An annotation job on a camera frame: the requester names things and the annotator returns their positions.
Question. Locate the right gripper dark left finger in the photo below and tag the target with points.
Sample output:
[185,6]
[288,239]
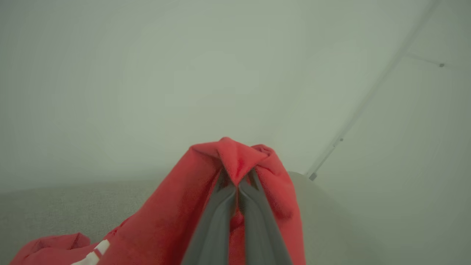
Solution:
[215,224]

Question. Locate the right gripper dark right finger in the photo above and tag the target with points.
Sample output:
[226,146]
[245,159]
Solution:
[263,228]

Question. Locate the red garment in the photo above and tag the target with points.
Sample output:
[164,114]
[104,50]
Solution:
[173,217]

